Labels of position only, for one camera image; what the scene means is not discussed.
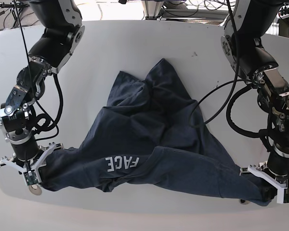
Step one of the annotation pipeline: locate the black tripod stand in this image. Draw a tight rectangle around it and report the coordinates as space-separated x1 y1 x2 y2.
0 1 29 28

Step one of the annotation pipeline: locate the table grommet hole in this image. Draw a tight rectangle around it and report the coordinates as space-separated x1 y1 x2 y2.
28 184 42 196
239 199 250 205

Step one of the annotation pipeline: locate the right-side wrist camera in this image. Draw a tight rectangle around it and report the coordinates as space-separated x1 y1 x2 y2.
22 170 42 186

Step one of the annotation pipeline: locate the right table grommet hole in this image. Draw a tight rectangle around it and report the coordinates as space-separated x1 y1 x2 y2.
239 199 250 205

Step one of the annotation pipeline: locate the dark blue T-shirt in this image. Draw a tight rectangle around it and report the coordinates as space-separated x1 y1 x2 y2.
42 59 271 206

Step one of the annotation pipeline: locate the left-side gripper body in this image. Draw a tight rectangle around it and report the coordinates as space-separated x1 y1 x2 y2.
239 144 289 190

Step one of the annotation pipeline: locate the metal frame post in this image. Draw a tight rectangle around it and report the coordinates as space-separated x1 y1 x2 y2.
141 0 164 20

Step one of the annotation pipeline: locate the left table grommet hole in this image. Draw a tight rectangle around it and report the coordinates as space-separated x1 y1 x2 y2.
28 184 42 196

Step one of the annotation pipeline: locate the right-side arm black cable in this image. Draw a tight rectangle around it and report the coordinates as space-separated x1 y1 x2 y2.
14 0 64 141

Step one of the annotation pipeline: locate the grey table leg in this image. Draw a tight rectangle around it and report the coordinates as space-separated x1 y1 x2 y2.
278 19 289 38

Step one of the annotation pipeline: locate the left-side robot arm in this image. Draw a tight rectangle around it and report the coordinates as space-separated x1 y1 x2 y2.
39 0 289 206

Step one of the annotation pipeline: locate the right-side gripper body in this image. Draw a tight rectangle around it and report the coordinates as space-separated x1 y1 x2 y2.
0 139 64 172

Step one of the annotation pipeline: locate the left-side wrist camera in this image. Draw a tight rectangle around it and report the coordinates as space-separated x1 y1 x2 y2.
276 187 289 204

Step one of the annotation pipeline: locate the right-side robot arm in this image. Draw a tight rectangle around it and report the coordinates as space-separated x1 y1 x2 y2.
0 0 85 171

